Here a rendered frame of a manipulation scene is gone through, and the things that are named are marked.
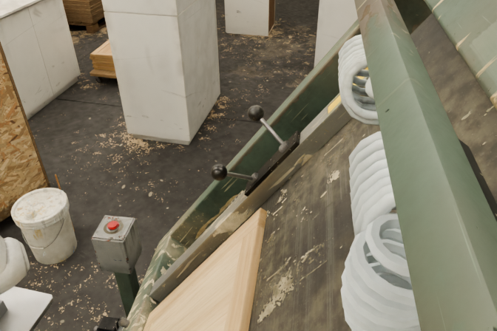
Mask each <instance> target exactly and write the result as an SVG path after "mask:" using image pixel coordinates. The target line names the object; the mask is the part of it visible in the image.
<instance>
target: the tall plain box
mask: <svg viewBox="0 0 497 331"><path fill-rule="evenodd" d="M101 1H102V5H103V9H104V11H105V12H104V17H105V21H106V28H107V32H108V36H109V42H110V46H111V50H112V57H113V61H114V65H115V72H116V76H117V80H118V88H119V92H120V96H121V102H122V107H123V111H124V117H125V121H126V128H127V132H128V133H130V134H133V138H138V139H144V140H155V141H161V142H167V143H177V144H183V145H189V144H190V143H191V141H192V139H193V137H194V136H195V135H196V133H197V131H198V129H199V128H200V127H201V125H202V123H203V121H204V120H205V119H206V117H207V115H208V114H209V112H210V111H211V109H212V107H213V106H214V104H215V103H216V101H217V98H218V96H219V95H220V74H219V60H218V45H217V19H216V4H215V0H101Z"/></svg>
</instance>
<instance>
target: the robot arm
mask: <svg viewBox="0 0 497 331"><path fill-rule="evenodd" d="M29 269H30V263H29V260H28V258H27V253H26V250H25V248H24V246H23V244H22V243H21V242H19V241H18V240H17V239H14V238H10V237H7V238H5V239H3V238H2V237H1V236H0V295H1V294H2V293H5V292H6V291H8V290H9V289H11V288H12V287H14V286H15V285H16V284H18V283H19V282H20V281H21V280H22V279H23V278H24V277H25V276H26V275H27V272H28V270H29Z"/></svg>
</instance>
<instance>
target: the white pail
mask: <svg viewBox="0 0 497 331"><path fill-rule="evenodd" d="M55 178H56V181H57V183H58V187H59V189H58V188H40V189H37V190H34V191H31V192H29V193H27V194H25V195H24V196H22V197H21V198H19V199H18V200H17V201H16V202H15V203H14V205H13V207H12V209H11V216H12V218H13V220H14V222H15V224H16V225H17V226H18V227H20V229H21V232H22V233H23V234H24V236H23V234H22V236H23V237H25V239H26V240H27V242H26V243H28V245H29V246H30V249H31V251H32V252H33V255H34V257H35V259H36V260H37V261H38V262H40V263H42V264H44V265H53V264H57V263H59V262H62V261H64V260H66V259H68V258H69V257H70V256H71V255H72V254H73V253H74V252H75V249H76V248H77V241H76V238H75V232H74V231H75V230H74V227H73V225H72V220H71V218H70V213H69V206H70V205H69V202H68V198H67V195H66V194H65V193H64V192H63V191H62V190H61V187H60V184H59V181H58V178H57V175H56V174H55ZM25 239H24V241H26V240H25Z"/></svg>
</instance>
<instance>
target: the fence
mask: <svg viewBox="0 0 497 331"><path fill-rule="evenodd" d="M339 96H340V93H339V94H338V95H337V96H336V97H335V98H334V99H333V100H332V101H331V102H330V103H329V104H328V105H327V106H326V107H325V108H324V109H323V110H322V111H321V112H320V113H319V114H318V115H317V116H316V117H315V118H314V119H313V120H312V121H311V122H310V123H309V124H308V125H307V126H306V127H305V128H304V129H303V130H302V132H301V133H300V144H299V145H298V147H296V148H295V150H293V151H292V152H291V153H290V154H289V155H288V156H287V157H286V158H285V159H284V161H282V162H281V163H280V164H279V165H278V166H277V167H276V168H275V169H274V170H273V171H272V172H271V173H270V174H269V175H268V176H267V177H266V178H265V179H264V180H263V181H262V182H261V183H260V184H259V185H258V186H257V187H256V188H255V189H254V191H253V192H252V193H251V194H250V195H249V196H248V197H247V196H246V195H244V193H245V191H244V192H243V193H242V194H241V195H240V196H239V197H238V198H237V199H236V200H235V201H233V203H232V204H230V206H229V207H228V208H227V209H226V210H225V211H224V212H223V213H222V214H221V215H220V216H219V217H218V218H217V219H216V220H215V221H214V222H213V223H212V224H211V225H210V226H209V227H208V228H207V229H206V230H205V231H204V232H203V233H202V234H201V235H200V236H199V237H198V239H197V240H196V241H195V242H194V243H193V244H192V245H191V246H190V247H189V248H188V249H187V250H186V251H185V252H184V253H183V254H182V255H181V256H180V257H179V258H178V259H177V260H176V261H175V262H174V263H173V264H172V266H171V267H170V268H169V269H168V270H167V271H166V272H165V273H164V274H163V275H162V276H161V277H160V278H159V279H158V280H157V281H156V282H155V283H154V285H153V287H152V290H151V293H150V295H149V297H151V298H153V299H155V300H157V301H159V302H161V301H162V300H163V299H164V298H165V297H166V296H167V295H168V294H170V293H171V292H172V291H173V290H174V289H175V288H176V287H177V286H178V285H179V284H180V283H181V282H182V281H183V280H184V279H185V278H186V277H187V276H188V275H189V274H190V273H191V272H192V271H193V270H194V269H195V268H196V267H197V266H198V265H199V264H200V263H201V262H202V261H203V260H204V259H205V258H207V257H208V256H209V255H210V254H211V253H212V252H213V251H214V250H215V249H216V248H217V247H218V246H219V245H220V244H221V243H222V242H223V241H224V240H226V239H227V238H228V237H229V236H230V235H231V234H232V233H233V232H234V231H235V230H236V229H237V228H238V227H239V226H240V225H241V224H242V223H243V222H245V221H246V220H247V219H248V218H249V217H250V216H251V215H252V214H253V213H254V212H255V211H256V210H257V209H258V208H259V207H260V206H261V205H262V204H263V203H264V202H265V201H266V200H267V199H268V198H269V197H270V196H271V195H272V194H273V193H274V192H275V191H276V190H277V189H278V188H279V187H280V186H281V185H283V184H284V183H285V182H286V181H287V180H288V179H289V178H290V177H291V176H292V175H293V174H294V173H295V172H296V171H297V170H298V169H299V168H300V167H302V166H303V165H304V164H305V163H306V162H307V161H308V160H309V159H310V158H311V157H312V156H313V155H314V154H315V153H316V152H317V151H318V150H319V149H320V148H322V147H323V146H324V145H325V144H326V143H327V142H328V141H329V140H330V139H331V138H332V137H333V136H334V135H335V134H336V133H337V132H338V131H339V130H340V129H341V128H342V127H343V126H344V125H345V124H346V123H347V122H348V121H349V120H350V119H351V118H352V117H351V116H350V115H349V114H348V112H347V110H346V109H345V107H344V106H343V105H342V101H340V102H339V103H338V104H337V105H336V106H335V107H334V108H333V109H332V110H331V111H330V112H329V113H328V107H329V106H330V105H331V104H332V103H333V102H334V101H335V100H336V99H337V98H338V97H339Z"/></svg>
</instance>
